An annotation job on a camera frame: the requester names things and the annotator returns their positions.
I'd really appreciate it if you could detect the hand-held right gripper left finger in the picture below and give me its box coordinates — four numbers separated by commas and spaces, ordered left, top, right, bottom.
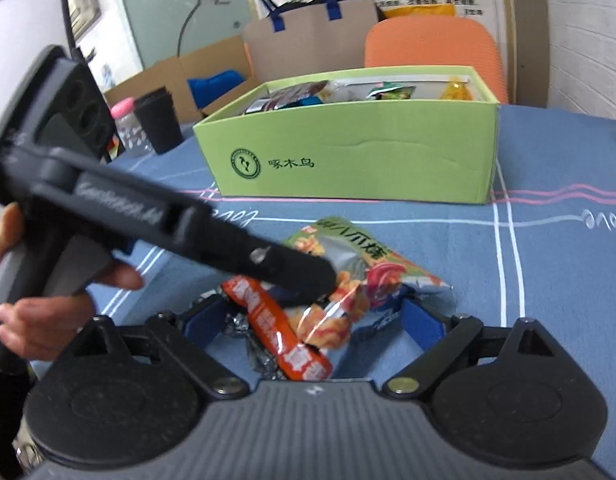
72, 294, 251, 401

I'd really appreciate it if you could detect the orange chair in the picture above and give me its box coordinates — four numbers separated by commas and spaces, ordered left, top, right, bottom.
364, 17, 509, 106

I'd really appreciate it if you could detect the green snack packet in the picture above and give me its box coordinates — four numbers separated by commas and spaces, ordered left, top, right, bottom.
283, 216, 453, 351

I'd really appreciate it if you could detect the blue plastic item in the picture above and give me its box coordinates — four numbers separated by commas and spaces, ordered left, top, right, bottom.
188, 71, 246, 111

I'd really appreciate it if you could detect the paper bag with blue handles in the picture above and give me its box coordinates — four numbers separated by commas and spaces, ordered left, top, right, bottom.
243, 0, 379, 83

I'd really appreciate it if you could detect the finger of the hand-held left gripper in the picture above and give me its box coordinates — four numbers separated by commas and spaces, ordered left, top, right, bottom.
203, 206, 337, 307

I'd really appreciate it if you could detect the pile of mixed snack packets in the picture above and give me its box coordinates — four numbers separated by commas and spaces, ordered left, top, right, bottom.
245, 76, 475, 115

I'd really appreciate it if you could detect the orange snack packet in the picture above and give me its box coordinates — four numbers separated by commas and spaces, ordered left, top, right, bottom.
222, 277, 335, 383

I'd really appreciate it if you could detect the black framed board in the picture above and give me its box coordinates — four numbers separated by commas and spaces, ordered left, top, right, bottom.
0, 0, 73, 131

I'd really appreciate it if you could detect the black cup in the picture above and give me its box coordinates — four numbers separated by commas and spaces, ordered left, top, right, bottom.
132, 87, 185, 156

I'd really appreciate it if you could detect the beige wall unit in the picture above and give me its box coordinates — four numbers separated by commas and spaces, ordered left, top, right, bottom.
68, 0, 102, 31

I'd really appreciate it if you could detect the brown cardboard box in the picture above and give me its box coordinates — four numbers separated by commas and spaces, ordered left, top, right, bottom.
104, 35, 261, 123

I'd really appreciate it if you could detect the blue checked tablecloth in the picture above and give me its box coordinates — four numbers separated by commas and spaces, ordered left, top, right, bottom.
22, 104, 616, 461

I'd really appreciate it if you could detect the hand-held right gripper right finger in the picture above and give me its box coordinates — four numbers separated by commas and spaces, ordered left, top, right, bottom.
383, 299, 561, 401

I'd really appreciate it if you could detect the green cardboard box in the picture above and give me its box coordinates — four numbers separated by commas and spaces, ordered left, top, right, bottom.
193, 65, 500, 206

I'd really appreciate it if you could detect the clear bottle with pink lid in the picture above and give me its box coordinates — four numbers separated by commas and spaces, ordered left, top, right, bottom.
110, 99, 153, 158

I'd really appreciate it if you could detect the person's left hand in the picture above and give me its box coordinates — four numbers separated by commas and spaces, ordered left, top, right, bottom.
0, 204, 144, 362

